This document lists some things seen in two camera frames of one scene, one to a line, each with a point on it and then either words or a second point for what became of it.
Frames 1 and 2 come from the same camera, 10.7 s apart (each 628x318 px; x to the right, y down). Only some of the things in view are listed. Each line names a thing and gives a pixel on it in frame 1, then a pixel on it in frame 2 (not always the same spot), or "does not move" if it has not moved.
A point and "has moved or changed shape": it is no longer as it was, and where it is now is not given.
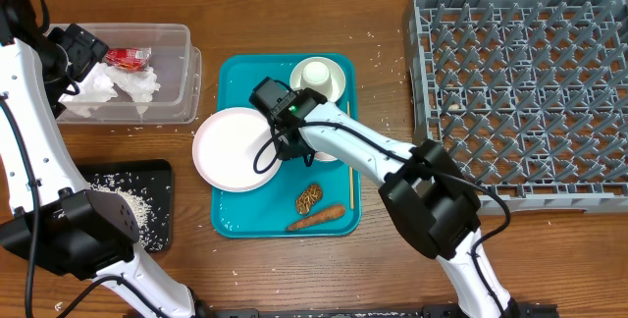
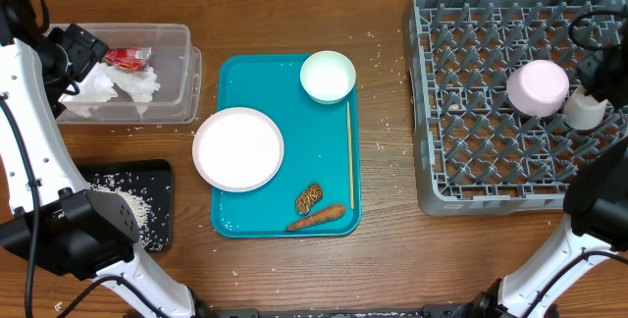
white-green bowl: (338, 78) has moved or changed shape
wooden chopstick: (350, 170) does not move
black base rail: (434, 311) does not move
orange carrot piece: (334, 212) does not move
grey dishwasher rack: (524, 82) does not move
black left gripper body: (69, 59) does not move
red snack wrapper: (129, 58) does not move
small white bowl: (325, 156) to (537, 87)
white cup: (316, 76) to (602, 84)
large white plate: (225, 146) does not move
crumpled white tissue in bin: (94, 89) does not move
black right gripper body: (292, 147) to (612, 57)
